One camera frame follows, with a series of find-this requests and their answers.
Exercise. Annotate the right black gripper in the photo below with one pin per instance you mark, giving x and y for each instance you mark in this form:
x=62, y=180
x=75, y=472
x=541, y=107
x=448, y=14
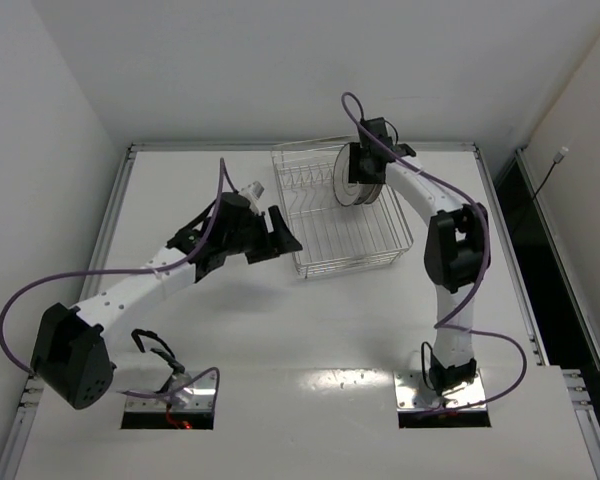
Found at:
x=359, y=163

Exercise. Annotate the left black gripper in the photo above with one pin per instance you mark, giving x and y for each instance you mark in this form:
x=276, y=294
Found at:
x=262, y=239

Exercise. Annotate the plate with dark blue rim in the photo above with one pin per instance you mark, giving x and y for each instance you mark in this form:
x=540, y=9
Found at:
x=374, y=166

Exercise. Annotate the white plate with black rim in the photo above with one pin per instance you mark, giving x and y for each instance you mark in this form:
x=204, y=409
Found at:
x=348, y=193

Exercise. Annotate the metal wire dish rack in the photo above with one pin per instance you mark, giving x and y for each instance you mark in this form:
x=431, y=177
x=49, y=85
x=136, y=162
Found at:
x=335, y=238

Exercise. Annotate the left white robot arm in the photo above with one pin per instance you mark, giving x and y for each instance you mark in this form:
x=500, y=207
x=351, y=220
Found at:
x=71, y=352

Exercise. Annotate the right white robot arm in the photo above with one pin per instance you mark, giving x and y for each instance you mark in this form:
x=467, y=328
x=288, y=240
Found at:
x=455, y=255

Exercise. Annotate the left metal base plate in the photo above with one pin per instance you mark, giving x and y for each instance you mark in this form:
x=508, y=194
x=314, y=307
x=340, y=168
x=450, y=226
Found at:
x=188, y=393

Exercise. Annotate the metal base plate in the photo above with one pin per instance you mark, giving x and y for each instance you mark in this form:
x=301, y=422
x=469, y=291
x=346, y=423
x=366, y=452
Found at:
x=412, y=395
x=188, y=393

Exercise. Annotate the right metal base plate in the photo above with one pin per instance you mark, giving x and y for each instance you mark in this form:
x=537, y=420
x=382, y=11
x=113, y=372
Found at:
x=412, y=395

